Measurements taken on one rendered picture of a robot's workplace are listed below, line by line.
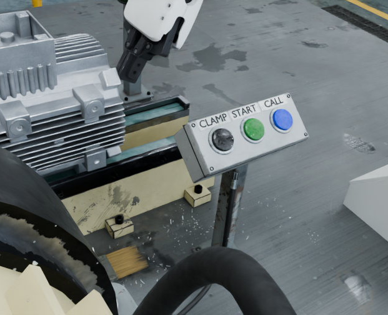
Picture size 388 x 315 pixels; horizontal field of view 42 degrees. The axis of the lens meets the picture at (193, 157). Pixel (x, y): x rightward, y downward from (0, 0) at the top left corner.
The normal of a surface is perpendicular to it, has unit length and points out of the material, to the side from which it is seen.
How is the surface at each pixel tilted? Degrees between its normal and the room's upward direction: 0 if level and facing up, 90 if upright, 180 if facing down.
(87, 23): 0
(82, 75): 32
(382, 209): 90
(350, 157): 0
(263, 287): 25
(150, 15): 64
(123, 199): 90
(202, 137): 38
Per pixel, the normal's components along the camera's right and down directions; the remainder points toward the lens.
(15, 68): 0.54, 0.55
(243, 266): -0.33, -0.91
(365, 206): -0.84, 0.28
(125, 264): 0.07, -0.83
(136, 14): -0.74, -0.07
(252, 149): 0.40, -0.29
